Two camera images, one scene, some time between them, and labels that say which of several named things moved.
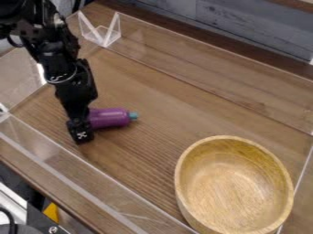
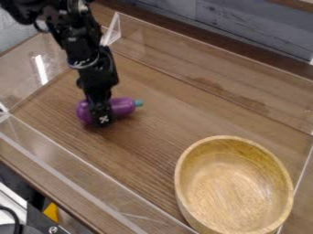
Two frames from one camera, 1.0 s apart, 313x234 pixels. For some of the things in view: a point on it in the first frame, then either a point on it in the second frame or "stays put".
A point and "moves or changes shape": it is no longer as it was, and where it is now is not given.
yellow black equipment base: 28,211 stays put
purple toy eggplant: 110,117 moves or changes shape
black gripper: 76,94 -> 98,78
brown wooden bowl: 234,186 stays put
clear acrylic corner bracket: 100,35 stays put
